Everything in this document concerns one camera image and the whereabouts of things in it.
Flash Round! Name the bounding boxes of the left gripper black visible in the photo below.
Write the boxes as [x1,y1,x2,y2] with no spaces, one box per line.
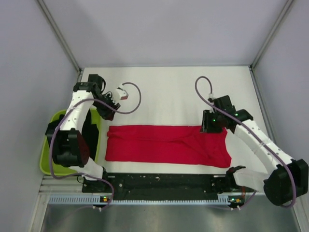
[93,93,120,121]

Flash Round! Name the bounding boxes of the black t shirt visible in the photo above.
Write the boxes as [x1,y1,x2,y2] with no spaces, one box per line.
[45,109,101,160]

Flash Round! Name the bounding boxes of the red t shirt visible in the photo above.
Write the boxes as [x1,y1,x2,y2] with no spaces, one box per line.
[105,125,232,168]

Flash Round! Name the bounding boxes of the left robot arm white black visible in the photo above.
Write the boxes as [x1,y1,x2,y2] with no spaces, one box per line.
[46,74,128,192]

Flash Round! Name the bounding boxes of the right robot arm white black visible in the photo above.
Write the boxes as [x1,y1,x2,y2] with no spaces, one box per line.
[201,95,309,207]

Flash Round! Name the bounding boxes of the green plastic bin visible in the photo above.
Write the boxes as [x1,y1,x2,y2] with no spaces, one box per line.
[39,110,102,176]

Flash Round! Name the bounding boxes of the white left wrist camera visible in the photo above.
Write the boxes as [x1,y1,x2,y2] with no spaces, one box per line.
[115,84,129,101]

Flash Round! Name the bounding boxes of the aluminium side rail right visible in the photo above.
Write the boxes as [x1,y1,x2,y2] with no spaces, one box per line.
[249,66,277,143]

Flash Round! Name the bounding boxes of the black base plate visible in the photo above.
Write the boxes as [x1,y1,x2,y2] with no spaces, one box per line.
[82,173,254,201]

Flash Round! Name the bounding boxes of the grey slotted cable duct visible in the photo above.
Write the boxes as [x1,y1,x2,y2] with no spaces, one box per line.
[48,194,244,206]

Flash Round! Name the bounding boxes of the aluminium frame post left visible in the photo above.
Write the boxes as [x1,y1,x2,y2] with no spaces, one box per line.
[35,0,82,73]

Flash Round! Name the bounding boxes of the aluminium frame post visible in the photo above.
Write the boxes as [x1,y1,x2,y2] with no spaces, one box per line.
[249,0,296,72]
[35,0,82,73]

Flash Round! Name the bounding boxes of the aluminium frame post right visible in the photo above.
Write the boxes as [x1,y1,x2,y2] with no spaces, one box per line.
[249,0,296,72]

